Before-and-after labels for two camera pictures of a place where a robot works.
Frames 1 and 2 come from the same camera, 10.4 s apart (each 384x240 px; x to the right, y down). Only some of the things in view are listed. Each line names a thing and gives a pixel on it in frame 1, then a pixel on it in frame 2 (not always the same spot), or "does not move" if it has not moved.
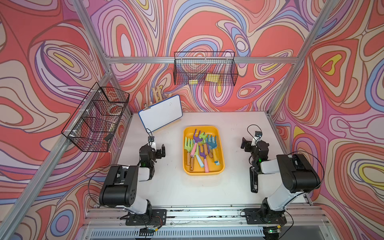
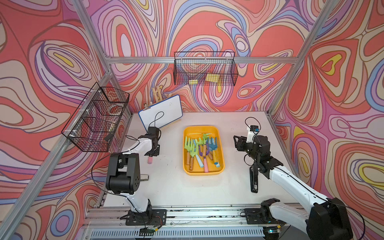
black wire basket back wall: [205, 68] does not move
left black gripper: [157, 152] → [156, 151]
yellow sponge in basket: [213, 77] does not move
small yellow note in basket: [193, 81] does not move
